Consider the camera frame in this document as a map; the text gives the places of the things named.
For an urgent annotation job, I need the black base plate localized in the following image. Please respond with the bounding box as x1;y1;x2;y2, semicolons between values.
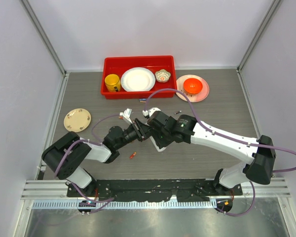
81;179;243;202

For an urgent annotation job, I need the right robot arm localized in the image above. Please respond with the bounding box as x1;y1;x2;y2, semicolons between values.
143;108;276;195

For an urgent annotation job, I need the orange bowl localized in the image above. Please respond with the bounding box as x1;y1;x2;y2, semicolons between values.
183;78;203;95

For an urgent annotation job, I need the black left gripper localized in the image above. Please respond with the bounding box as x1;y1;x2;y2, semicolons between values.
115;118;152;150

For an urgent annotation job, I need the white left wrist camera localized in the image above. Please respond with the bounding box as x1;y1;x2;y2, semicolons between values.
119;108;132;124

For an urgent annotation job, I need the white slotted cable duct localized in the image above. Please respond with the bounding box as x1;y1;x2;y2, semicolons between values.
32;199;217;210

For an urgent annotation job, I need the pink plate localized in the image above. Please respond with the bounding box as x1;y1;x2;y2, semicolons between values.
176;75;210;103

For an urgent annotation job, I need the yellow mug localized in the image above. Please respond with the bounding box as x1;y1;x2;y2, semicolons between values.
105;74;121;92

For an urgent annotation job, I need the white remote control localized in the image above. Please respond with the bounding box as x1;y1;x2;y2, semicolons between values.
149;135;167;153

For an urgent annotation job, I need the white plate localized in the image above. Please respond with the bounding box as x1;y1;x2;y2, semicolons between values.
121;67;156;92

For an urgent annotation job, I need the cream floral saucer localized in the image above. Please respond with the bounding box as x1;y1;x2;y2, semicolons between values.
63;108;91;133

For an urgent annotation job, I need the small patterned flower bowl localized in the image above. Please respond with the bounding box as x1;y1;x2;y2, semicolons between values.
155;69;171;83

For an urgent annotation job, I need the red plastic bin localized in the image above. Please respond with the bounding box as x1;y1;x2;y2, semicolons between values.
101;55;177;99

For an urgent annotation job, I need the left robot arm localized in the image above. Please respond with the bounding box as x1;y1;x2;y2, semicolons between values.
41;119;152;197

